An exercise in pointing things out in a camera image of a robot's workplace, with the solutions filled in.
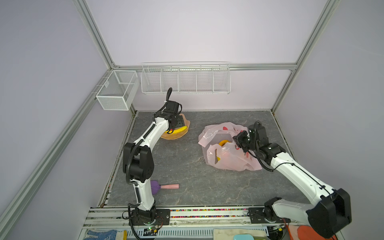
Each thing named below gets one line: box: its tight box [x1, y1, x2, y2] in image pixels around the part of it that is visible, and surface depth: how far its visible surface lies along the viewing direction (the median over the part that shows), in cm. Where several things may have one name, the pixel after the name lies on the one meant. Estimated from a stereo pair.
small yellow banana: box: [172, 125, 188, 134], surface depth 107 cm
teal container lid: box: [233, 234, 254, 240], surface depth 70 cm
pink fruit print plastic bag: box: [198, 122, 263, 171], surface depth 82 cm
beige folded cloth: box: [213, 228, 268, 240], surface depth 71 cm
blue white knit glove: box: [84, 229, 118, 240], surface depth 70 cm
